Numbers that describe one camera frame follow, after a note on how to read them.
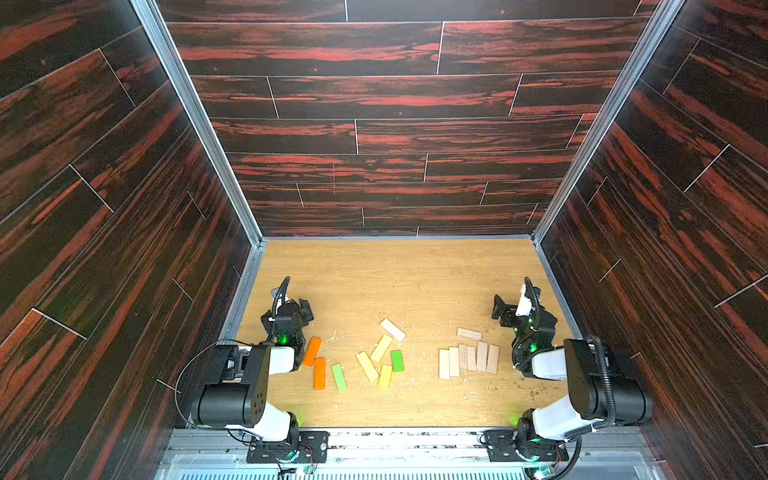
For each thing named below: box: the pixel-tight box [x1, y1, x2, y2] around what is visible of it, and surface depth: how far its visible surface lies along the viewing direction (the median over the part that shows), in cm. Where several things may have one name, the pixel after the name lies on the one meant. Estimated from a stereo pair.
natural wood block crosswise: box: [456, 327, 482, 340], surface depth 95 cm
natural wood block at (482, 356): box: [477, 341, 488, 371], surface depth 90 cm
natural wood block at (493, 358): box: [486, 344, 500, 375], surface depth 90 cm
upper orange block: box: [303, 336, 322, 367], surface depth 93 cm
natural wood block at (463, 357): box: [459, 344, 468, 371], surface depth 88 cm
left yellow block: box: [356, 350, 380, 382], surface depth 88 cm
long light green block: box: [331, 364, 347, 392], surface depth 86 cm
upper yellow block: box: [370, 335, 392, 363], surface depth 92 cm
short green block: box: [391, 350, 405, 373], surface depth 90 cm
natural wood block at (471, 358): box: [467, 346, 477, 371], surface depth 89 cm
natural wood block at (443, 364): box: [438, 348, 450, 380], surface depth 88 cm
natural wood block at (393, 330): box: [380, 318, 407, 342], surface depth 96 cm
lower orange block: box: [314, 357, 326, 390], surface depth 88 cm
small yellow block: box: [379, 364, 393, 389], surface depth 86 cm
